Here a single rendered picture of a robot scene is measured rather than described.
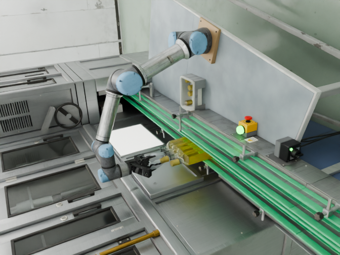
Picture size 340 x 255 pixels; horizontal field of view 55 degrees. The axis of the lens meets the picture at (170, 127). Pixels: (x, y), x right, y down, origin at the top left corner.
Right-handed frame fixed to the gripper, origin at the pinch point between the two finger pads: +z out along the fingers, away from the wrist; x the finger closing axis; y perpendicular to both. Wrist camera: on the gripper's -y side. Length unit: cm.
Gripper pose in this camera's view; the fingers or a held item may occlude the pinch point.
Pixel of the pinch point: (162, 160)
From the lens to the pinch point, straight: 183.1
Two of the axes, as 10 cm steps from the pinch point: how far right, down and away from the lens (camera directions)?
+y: -4.7, -3.7, 8.0
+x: 0.3, 9.0, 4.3
